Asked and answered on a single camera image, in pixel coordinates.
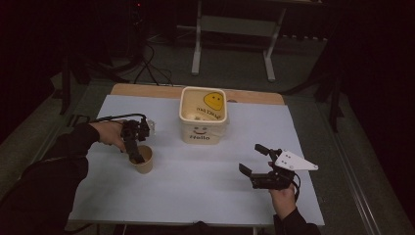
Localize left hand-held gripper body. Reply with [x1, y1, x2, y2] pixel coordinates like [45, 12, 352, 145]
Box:
[119, 117, 157, 145]

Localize black device with red light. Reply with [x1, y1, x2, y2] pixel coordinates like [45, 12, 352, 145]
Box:
[128, 0, 147, 64]

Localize dark stand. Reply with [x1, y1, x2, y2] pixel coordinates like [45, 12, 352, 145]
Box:
[58, 48, 96, 116]
[312, 41, 346, 133]

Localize person's left hand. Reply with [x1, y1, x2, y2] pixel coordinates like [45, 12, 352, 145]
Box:
[89, 120, 127, 153]

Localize person's right hand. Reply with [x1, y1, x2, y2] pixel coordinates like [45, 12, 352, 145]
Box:
[267, 161, 299, 220]

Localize brown paper cup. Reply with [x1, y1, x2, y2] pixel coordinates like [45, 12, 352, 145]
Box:
[128, 144, 155, 175]

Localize black floor cables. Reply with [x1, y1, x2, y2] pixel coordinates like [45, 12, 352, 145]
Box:
[132, 41, 174, 87]

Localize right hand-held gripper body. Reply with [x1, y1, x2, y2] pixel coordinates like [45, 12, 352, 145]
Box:
[249, 148, 320, 191]

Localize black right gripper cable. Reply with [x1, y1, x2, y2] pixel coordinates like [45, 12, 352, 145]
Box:
[291, 171, 302, 202]

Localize pale sheet table cover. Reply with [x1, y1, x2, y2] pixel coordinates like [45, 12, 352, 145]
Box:
[68, 94, 326, 227]

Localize cream bin with smiley face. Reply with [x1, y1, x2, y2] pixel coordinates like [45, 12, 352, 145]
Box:
[178, 85, 230, 146]

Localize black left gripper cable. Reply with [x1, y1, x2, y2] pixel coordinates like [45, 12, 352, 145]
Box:
[92, 113, 148, 125]

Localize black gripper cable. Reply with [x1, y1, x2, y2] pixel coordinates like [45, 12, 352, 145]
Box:
[92, 113, 148, 125]
[291, 171, 302, 202]

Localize white metal stand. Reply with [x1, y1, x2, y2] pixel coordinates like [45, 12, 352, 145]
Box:
[190, 0, 325, 83]

